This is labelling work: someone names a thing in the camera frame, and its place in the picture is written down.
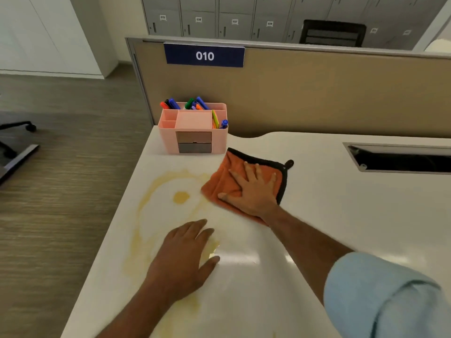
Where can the pink desk organizer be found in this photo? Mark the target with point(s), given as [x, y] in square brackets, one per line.
[193, 119]

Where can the grey desk leg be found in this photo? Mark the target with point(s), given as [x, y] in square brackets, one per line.
[17, 161]

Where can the beige desk partition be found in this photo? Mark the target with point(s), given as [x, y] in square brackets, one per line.
[317, 95]

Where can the light blue right sleeve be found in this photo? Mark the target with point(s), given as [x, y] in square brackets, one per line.
[380, 299]

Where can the person's right forearm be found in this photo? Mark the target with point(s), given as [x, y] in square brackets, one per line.
[303, 242]

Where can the blue capped pen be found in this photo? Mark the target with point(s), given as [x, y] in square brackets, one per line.
[224, 123]

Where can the yellow green highlighter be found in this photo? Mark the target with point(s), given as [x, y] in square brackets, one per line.
[215, 119]

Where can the bunch of coloured markers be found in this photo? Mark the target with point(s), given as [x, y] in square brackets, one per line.
[174, 103]

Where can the person's left forearm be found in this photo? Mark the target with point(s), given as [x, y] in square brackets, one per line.
[137, 316]

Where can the grey locker cabinet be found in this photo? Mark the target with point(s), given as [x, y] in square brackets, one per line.
[232, 17]

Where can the orange microfibre cloth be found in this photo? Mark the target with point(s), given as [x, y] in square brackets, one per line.
[225, 179]

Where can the person's left hand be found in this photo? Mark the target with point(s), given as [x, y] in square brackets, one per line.
[176, 267]

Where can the blue number sign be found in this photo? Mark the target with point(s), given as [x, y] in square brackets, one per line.
[204, 55]

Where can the person's right hand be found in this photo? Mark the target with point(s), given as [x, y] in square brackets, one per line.
[257, 198]

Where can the white neighbouring desk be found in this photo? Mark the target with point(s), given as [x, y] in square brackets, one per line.
[440, 46]

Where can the black office chair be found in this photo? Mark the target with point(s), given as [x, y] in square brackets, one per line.
[331, 33]

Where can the black swivel chair base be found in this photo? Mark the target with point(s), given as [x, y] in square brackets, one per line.
[17, 125]

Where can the white storage cabinet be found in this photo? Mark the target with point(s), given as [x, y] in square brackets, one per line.
[42, 31]

